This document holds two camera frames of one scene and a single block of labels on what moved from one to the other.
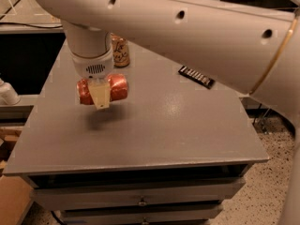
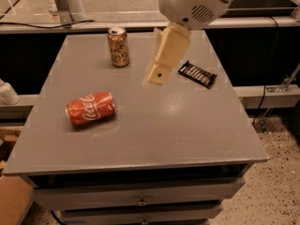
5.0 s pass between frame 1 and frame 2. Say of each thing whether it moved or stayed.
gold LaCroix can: stayed
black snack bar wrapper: stayed
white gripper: moved
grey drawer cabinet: stayed
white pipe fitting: stayed
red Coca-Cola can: moved
